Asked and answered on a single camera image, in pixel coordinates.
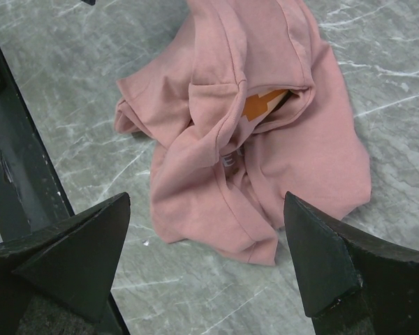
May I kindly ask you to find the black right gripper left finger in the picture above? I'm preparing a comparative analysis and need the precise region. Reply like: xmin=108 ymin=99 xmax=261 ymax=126
xmin=0 ymin=193 xmax=130 ymax=334

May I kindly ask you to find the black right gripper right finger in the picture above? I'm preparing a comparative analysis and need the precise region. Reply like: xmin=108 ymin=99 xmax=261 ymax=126
xmin=284 ymin=193 xmax=419 ymax=334

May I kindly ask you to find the pink t shirt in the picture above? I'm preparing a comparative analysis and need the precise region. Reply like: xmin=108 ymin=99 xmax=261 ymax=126
xmin=115 ymin=1 xmax=372 ymax=265

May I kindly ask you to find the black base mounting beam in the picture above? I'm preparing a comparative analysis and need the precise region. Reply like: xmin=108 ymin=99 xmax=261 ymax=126
xmin=0 ymin=46 xmax=74 ymax=243

